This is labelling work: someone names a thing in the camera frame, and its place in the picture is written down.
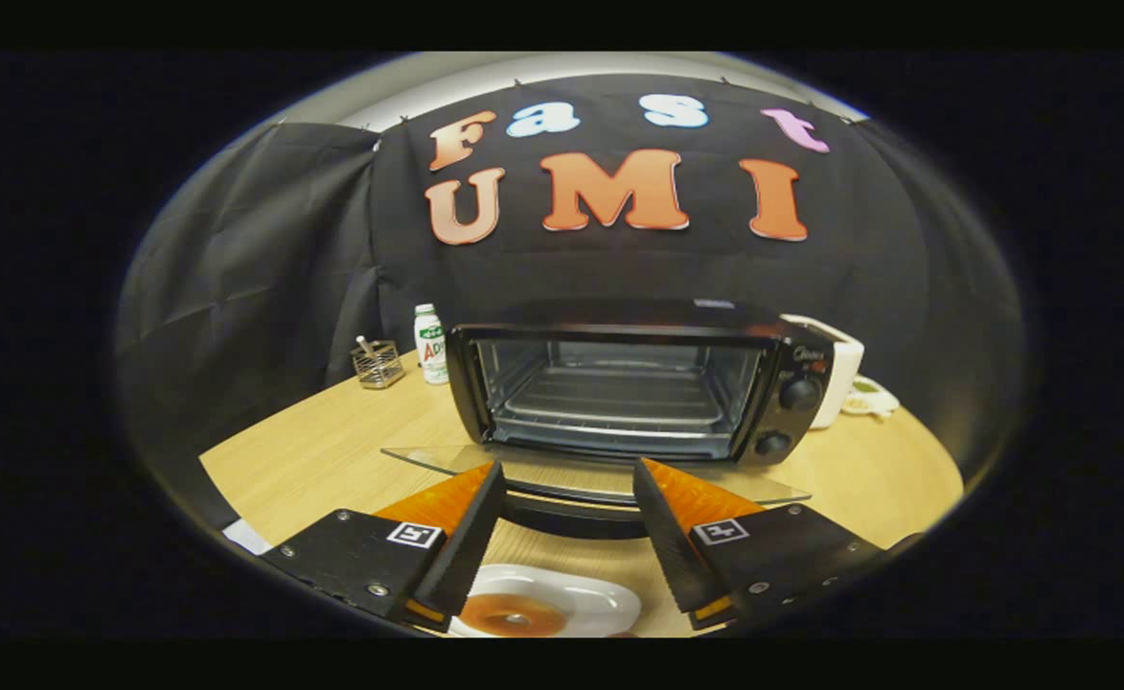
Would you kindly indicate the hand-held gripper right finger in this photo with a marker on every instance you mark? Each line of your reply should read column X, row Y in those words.
column 667, row 546

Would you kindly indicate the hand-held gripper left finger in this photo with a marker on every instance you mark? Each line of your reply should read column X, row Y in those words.
column 466, row 546

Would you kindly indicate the brown glazed bagel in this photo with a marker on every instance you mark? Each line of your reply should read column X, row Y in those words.
column 490, row 618

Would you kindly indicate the black toaster oven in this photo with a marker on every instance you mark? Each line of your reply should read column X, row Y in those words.
column 791, row 422

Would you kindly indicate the white bread toaster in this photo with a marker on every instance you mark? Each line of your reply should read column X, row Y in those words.
column 847, row 369

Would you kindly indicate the white plate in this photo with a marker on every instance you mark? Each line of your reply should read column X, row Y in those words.
column 590, row 599

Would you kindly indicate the white bottle green label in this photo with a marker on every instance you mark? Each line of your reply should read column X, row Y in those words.
column 431, row 350

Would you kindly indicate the white paper sheet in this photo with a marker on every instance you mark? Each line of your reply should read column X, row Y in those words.
column 250, row 537

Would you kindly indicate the small white stick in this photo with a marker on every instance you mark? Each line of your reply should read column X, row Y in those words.
column 364, row 345

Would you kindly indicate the white leaf-shaped snack dish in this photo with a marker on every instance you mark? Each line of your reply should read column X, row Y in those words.
column 870, row 398

